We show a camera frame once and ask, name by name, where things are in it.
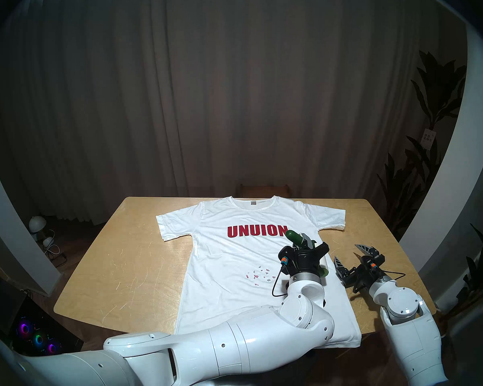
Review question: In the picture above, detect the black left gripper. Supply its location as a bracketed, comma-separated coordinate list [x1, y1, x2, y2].
[291, 232, 330, 275]

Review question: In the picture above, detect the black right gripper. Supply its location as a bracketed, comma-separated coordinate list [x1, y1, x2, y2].
[334, 244, 386, 293]

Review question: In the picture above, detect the green handled lint roller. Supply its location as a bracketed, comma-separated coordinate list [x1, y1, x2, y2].
[285, 230, 330, 278]

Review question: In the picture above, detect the white t-shirt red print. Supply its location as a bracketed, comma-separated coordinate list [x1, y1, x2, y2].
[156, 195, 362, 349]

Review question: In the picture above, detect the pink paper scrap cluster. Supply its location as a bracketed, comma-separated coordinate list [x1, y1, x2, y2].
[245, 265, 277, 286]

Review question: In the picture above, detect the brown wooden chair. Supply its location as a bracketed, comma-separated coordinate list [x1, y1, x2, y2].
[237, 184, 290, 199]

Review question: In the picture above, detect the white curved pillar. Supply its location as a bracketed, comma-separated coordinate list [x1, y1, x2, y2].
[0, 136, 61, 296]
[398, 23, 483, 285]

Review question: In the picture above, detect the beige pleated curtain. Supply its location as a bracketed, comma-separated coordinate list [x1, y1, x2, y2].
[0, 0, 467, 225]

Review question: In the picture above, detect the tall dark leafy plant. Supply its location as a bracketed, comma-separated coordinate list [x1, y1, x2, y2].
[376, 49, 467, 241]

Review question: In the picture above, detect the white mushroom lamp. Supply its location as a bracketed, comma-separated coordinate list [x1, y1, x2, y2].
[28, 216, 47, 241]

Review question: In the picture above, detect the black computer with rgb fans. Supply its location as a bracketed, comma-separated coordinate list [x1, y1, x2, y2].
[6, 297, 84, 355]

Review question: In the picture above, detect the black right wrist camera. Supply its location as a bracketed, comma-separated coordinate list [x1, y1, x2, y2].
[362, 253, 385, 274]

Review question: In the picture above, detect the white floor cable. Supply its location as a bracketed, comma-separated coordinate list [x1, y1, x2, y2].
[44, 228, 61, 257]

